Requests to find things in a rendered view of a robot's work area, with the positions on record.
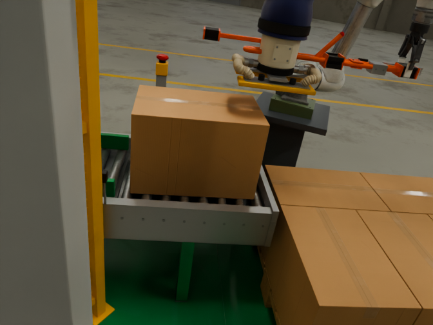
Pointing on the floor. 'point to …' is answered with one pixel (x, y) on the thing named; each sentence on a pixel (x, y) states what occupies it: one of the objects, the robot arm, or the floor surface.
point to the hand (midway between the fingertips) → (403, 69)
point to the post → (161, 73)
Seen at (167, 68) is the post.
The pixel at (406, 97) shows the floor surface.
